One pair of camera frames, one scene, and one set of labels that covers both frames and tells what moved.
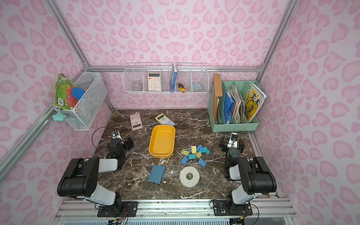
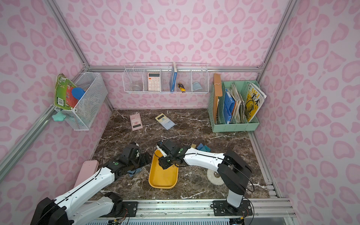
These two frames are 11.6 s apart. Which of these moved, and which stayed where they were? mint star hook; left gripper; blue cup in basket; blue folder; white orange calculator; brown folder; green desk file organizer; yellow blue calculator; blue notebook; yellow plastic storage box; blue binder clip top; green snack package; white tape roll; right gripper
Moved: blue notebook; left gripper; right gripper; white tape roll; yellow plastic storage box
Stayed: blue folder; blue binder clip top; blue cup in basket; mint star hook; yellow blue calculator; white orange calculator; brown folder; green snack package; green desk file organizer
